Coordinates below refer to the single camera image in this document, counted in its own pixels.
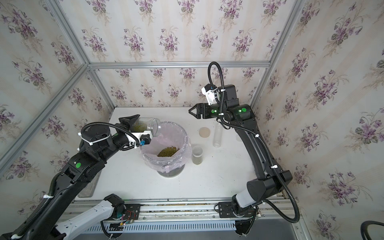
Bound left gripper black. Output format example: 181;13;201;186
97;113;138;163

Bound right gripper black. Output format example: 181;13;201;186
190;101;229;120

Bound jar with beige lid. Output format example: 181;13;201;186
131;117;161;137

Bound beige jar lid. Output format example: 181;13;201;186
199;127;211;138

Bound clear jar with mung beans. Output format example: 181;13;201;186
213;123;224;148

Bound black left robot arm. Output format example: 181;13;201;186
1;115;147;240

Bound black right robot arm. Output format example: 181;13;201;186
189;84;300;223

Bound mung beans in bin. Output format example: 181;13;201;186
157;146;179;158

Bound mesh bin with plastic bag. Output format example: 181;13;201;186
141;122;192;178

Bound grey sponge pad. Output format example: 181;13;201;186
77;172;101;198

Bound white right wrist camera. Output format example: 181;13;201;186
201;84;220;106

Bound aluminium frame crossbar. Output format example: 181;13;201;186
88;61;271;70

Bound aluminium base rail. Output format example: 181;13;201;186
64;197;301;235

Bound aluminium frame post left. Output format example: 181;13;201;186
46;1;115;112

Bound aluminium frame post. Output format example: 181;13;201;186
250;0;306;108
46;1;115;112

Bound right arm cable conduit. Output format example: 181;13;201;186
207;61;301;224

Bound aluminium frame post right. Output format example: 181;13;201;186
250;0;306;108

